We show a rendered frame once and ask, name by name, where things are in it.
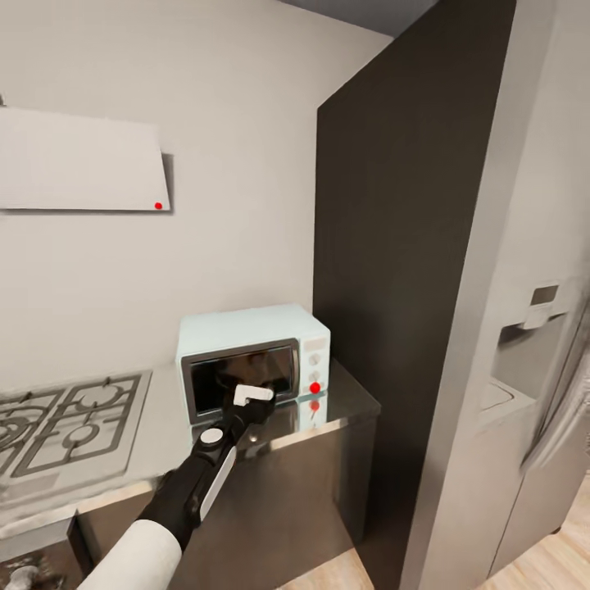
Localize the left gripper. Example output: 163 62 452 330
224 394 276 431

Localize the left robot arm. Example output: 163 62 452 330
76 384 276 590

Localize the microwave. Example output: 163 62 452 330
176 303 330 425

